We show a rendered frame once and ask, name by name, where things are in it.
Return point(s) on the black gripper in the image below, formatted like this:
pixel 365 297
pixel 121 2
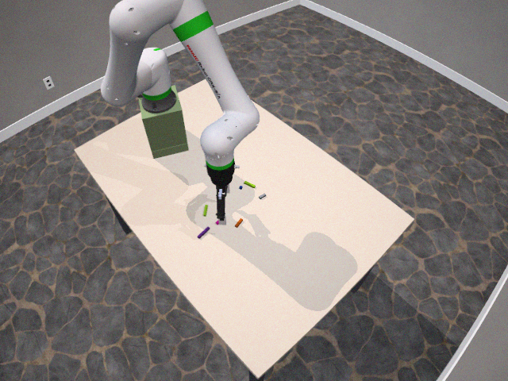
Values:
pixel 222 187

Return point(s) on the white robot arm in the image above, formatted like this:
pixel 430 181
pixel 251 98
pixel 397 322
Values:
pixel 133 22

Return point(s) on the purple rod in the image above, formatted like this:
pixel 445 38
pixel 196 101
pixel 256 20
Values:
pixel 203 232

